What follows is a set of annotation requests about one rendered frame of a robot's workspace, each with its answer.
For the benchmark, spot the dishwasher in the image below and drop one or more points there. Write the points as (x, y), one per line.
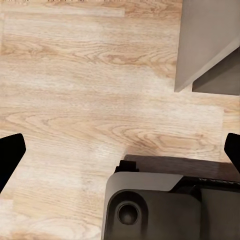
(222, 79)

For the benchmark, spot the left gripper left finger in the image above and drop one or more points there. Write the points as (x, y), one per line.
(12, 149)

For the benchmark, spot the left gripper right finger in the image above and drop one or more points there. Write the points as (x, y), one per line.
(232, 149)

